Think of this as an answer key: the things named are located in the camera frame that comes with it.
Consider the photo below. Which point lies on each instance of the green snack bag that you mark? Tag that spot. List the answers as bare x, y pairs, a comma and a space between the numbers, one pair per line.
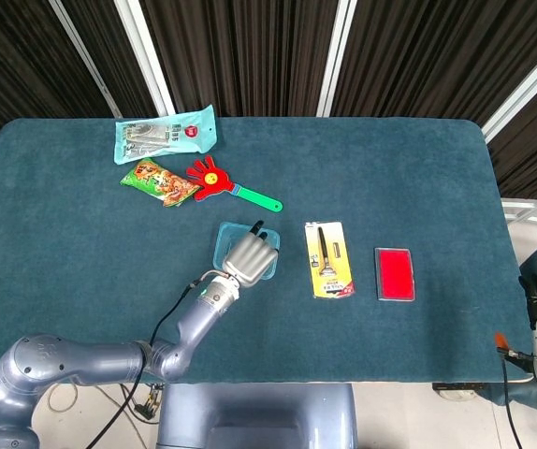
161, 182

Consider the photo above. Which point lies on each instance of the white floor object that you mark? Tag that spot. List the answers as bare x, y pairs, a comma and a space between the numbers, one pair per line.
458, 396

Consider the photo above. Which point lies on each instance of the yellow razor blister pack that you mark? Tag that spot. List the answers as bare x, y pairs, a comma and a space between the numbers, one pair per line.
331, 280

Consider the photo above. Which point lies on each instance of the teal plastic lid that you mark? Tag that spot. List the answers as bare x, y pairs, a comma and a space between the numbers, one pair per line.
224, 234

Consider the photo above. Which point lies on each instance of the black power plug adapter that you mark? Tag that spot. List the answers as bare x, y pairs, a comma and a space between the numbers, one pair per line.
149, 404

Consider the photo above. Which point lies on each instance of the thin grey frame post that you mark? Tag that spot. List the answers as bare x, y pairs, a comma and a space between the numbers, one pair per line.
87, 61

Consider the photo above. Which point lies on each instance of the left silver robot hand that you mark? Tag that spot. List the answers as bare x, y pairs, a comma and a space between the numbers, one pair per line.
250, 259

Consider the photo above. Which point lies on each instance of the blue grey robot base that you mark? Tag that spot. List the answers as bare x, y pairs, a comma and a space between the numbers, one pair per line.
250, 411

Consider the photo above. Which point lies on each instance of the white frame post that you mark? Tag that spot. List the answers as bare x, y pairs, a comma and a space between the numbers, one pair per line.
336, 56
149, 56
526, 89

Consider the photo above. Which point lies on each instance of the white metal rack frame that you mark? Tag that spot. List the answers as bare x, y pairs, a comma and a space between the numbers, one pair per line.
535, 212

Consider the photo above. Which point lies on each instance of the light blue cutlery package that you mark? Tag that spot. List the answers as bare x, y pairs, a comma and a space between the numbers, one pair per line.
165, 135

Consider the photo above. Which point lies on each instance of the teal tablecloth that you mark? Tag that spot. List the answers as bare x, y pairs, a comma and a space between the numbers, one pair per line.
296, 163

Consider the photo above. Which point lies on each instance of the dark pleated curtain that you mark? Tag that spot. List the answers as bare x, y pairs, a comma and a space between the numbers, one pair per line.
250, 47

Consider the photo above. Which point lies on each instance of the red card in clear case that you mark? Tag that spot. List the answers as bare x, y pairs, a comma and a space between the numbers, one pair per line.
395, 276

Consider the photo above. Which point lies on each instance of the red hand clapper toy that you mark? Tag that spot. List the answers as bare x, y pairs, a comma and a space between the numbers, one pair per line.
210, 180

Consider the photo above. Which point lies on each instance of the black bar under table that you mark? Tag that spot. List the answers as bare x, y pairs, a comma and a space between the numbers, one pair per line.
460, 386

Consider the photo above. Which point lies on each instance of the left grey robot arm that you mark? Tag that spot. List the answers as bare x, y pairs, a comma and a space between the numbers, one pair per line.
198, 318

